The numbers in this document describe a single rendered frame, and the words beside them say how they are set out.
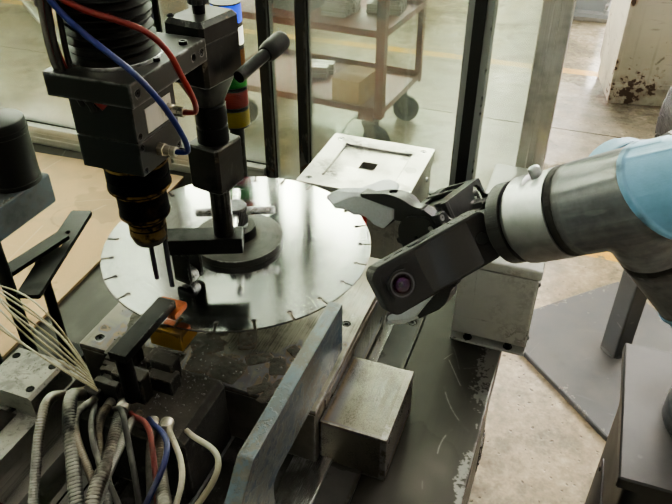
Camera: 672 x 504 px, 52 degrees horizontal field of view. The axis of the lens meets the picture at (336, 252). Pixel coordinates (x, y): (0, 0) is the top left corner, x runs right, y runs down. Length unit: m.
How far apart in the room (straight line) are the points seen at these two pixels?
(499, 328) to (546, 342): 1.18
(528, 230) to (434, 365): 0.46
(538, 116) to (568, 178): 0.61
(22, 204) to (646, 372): 0.83
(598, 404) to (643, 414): 1.04
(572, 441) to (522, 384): 0.22
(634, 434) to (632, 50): 3.01
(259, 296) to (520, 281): 0.36
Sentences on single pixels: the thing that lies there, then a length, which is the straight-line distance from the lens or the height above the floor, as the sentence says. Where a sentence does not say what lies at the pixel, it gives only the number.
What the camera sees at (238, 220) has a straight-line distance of 0.82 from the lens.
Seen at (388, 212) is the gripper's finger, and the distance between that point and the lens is 0.65.
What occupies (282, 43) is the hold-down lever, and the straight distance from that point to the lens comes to 0.69.
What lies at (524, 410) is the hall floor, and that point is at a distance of 1.98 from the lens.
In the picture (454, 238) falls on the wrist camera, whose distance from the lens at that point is 0.59.
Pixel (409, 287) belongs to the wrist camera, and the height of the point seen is 1.08.
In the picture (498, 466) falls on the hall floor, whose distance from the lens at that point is 1.85.
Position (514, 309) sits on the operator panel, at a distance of 0.97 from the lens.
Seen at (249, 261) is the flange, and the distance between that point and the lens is 0.81.
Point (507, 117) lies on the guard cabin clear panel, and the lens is 1.18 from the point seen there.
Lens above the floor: 1.44
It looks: 36 degrees down
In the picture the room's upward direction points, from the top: straight up
